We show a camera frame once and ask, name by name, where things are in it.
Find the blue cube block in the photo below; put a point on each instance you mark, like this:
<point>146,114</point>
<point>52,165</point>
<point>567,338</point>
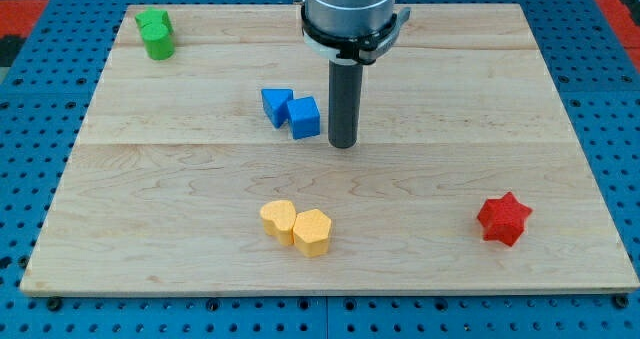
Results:
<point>303,117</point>

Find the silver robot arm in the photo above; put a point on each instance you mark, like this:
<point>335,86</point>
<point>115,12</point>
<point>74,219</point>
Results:
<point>348,18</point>

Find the yellow pentagon block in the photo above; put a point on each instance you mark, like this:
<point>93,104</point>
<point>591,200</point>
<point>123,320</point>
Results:
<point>311,233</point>

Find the yellow heart block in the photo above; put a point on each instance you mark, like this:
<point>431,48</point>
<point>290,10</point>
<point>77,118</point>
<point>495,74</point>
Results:
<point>278,218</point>

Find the blue triangle block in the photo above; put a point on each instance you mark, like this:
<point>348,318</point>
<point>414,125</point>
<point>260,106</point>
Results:
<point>275,104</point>

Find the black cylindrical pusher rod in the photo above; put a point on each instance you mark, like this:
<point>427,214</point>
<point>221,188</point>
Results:
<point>345,83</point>

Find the light wooden board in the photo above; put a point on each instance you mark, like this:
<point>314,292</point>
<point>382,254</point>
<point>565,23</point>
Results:
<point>161,194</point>

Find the red star block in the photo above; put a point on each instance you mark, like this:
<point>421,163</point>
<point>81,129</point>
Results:
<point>504,219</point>

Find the green cylinder block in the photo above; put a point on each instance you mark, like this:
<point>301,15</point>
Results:
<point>157,41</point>

